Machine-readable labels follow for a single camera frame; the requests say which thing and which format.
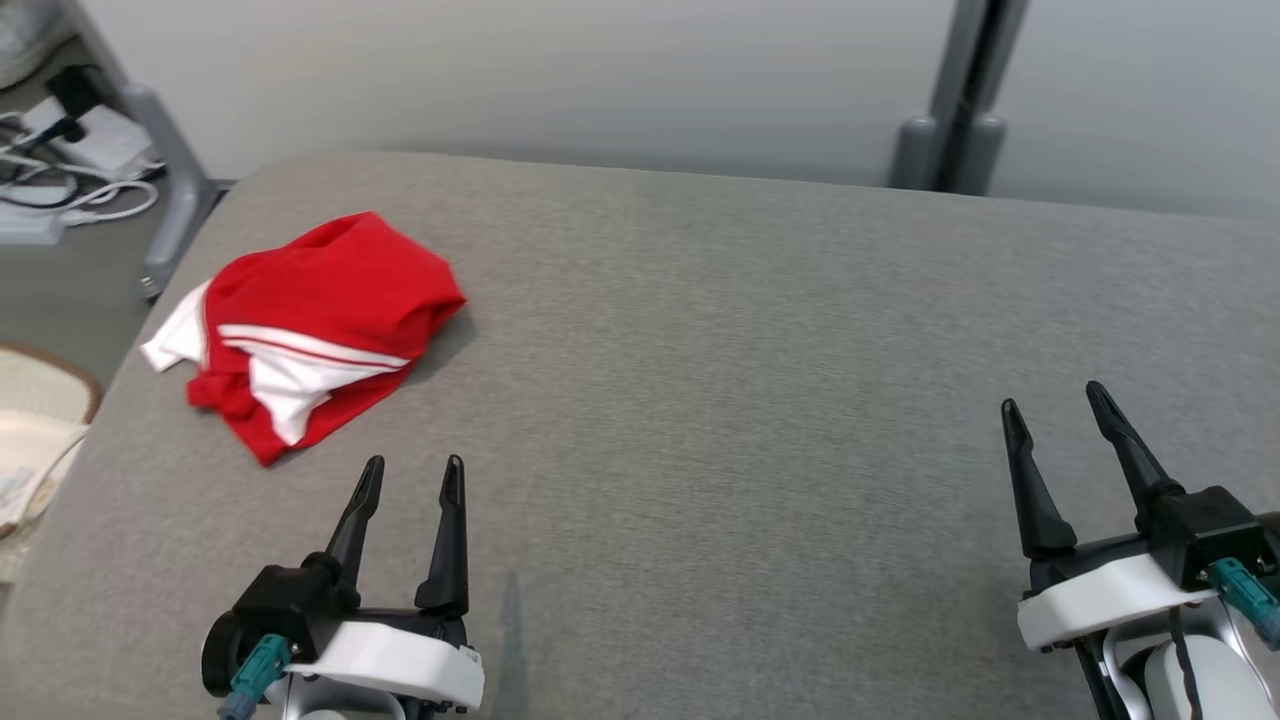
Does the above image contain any white power strip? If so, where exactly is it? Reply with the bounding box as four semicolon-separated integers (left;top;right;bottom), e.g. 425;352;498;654
0;205;66;246

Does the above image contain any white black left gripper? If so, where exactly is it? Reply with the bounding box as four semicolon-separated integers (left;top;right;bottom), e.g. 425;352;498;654
285;455;486;711

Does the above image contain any right camera cable teal connector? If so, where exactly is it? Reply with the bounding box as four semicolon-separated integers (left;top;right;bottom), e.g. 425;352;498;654
1205;558;1280;651

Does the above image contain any red Bulls basketball jersey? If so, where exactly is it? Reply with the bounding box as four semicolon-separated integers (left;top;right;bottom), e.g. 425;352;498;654
140;210;468;468

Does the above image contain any grey metal partition frame post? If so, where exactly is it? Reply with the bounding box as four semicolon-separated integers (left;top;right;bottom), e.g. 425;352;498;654
890;0;1031;196

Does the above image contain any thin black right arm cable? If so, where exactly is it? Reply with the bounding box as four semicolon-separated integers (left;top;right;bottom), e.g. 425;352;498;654
1165;608;1201;720

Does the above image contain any white sneaker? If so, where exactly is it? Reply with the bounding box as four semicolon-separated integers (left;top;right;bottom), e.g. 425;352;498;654
60;0;226;301

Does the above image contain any white power adapter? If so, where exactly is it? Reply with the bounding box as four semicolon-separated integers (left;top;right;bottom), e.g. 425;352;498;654
20;100;151;181

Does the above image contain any cream woven laundry basket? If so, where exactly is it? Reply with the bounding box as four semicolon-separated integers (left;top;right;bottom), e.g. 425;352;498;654
0;343;103;586

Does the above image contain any black plug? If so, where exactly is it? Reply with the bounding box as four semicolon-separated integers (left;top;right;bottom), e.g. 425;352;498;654
45;65;96;141

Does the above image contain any white cable bundle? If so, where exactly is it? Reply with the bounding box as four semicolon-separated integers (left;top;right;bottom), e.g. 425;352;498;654
0;140;161;226

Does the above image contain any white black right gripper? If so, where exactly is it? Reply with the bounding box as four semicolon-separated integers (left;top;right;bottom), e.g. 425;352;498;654
1000;380;1216;653

